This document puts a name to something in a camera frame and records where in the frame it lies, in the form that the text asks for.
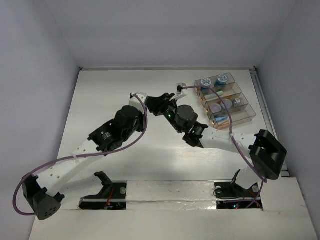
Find clear jar purple pins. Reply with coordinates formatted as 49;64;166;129
232;97;243;108
210;103;222;114

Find clear jar blue pins back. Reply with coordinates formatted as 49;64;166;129
220;98;233;110

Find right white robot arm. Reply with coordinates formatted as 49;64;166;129
145;93;287;196

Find clear tiered organizer tray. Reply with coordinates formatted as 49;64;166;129
194;73;256;130

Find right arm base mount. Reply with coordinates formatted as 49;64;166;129
213;169;263;210

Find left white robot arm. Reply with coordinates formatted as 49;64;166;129
21;104;148;221

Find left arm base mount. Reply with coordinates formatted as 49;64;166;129
78;171;128;210

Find orange capped highlighter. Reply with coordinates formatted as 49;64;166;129
218;121;230;130

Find green highlighter pen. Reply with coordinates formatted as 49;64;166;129
204;91;224;100

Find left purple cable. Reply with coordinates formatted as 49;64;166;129
12;93;148;216

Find blue ink jar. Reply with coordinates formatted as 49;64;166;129
214;74;229;87
200;78;212;91

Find blue capped highlighter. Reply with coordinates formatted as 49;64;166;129
215;116;229;123

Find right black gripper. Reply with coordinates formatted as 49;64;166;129
144;94;183;135

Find blue ink jar front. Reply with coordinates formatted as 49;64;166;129
200;78;212;91

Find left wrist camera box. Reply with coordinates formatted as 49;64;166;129
129;92;148;109

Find blue ink jar back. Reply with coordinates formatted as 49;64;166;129
214;74;229;87

